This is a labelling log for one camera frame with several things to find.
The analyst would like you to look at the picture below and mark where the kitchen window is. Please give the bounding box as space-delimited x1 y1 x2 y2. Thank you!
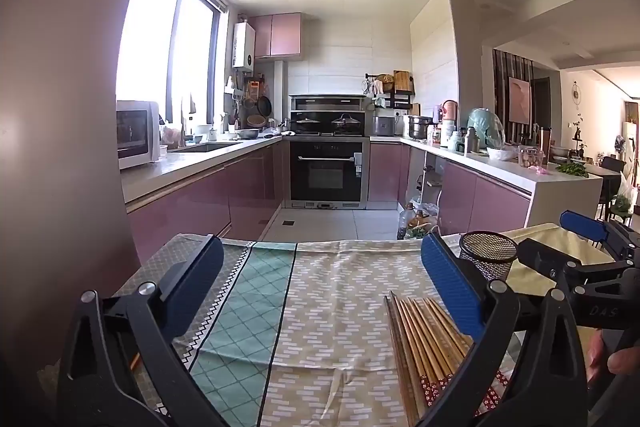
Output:
116 0 222 124

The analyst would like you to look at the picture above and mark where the plastic oil bottle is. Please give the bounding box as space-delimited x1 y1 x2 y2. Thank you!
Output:
397 202 418 241

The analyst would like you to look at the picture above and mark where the pink base cabinet with sink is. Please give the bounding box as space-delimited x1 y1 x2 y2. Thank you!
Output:
121 138 292 265

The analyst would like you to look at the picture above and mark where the black built-in oven stove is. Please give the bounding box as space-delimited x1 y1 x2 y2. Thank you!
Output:
288 94 371 210

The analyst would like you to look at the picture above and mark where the white water heater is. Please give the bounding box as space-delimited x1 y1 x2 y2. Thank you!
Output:
232 23 256 69

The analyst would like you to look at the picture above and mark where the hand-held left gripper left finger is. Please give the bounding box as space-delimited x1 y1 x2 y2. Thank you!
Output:
57 234 225 427

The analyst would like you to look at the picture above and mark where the steel kitchen sink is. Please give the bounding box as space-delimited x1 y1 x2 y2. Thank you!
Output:
172 142 232 154

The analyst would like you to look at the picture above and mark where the tall refrigerator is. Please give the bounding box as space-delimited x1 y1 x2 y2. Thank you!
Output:
0 0 168 373

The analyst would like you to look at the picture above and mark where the mint green appliance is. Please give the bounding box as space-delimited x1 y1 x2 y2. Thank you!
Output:
467 107 504 148

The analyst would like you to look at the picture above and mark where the patterned beige teal tablecloth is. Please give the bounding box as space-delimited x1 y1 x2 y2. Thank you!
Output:
37 232 526 427

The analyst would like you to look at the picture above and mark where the white microwave oven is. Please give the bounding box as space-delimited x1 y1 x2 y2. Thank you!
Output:
116 101 161 170

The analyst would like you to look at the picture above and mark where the pink peninsula base cabinet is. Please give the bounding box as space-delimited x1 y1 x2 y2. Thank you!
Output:
369 136 603 240

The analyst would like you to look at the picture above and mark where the yellow cloth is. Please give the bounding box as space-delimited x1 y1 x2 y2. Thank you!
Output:
500 223 618 303

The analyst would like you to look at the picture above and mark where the person's right hand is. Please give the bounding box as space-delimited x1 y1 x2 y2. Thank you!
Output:
586 329 640 389

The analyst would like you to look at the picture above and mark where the black wall rack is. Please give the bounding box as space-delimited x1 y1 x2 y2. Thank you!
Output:
365 72 415 108

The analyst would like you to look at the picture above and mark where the clear plastic food container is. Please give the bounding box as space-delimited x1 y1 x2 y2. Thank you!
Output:
518 145 545 168

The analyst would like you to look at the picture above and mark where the steel stockpot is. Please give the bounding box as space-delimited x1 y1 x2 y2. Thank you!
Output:
408 115 432 140

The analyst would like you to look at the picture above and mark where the black dining chair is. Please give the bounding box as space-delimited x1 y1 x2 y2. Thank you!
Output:
597 156 627 220

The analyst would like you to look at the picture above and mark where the white plastic bag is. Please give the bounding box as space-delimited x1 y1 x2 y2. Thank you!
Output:
612 172 639 214

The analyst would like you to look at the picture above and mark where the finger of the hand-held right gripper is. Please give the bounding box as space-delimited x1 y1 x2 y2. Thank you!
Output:
516 238 640 296
559 209 640 261

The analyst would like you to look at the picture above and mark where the pink wall picture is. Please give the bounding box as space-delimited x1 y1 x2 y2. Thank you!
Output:
508 77 532 126

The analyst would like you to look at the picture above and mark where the pink wall cabinet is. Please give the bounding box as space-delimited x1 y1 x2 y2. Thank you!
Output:
248 13 302 60

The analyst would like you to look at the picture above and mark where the bundle of wooden chopsticks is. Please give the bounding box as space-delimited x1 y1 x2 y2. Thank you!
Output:
384 291 511 427

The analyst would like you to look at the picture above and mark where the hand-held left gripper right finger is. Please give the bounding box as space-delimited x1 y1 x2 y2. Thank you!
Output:
420 233 591 427

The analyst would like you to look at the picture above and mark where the black mesh utensil holder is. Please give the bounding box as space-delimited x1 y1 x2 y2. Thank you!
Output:
459 231 519 284

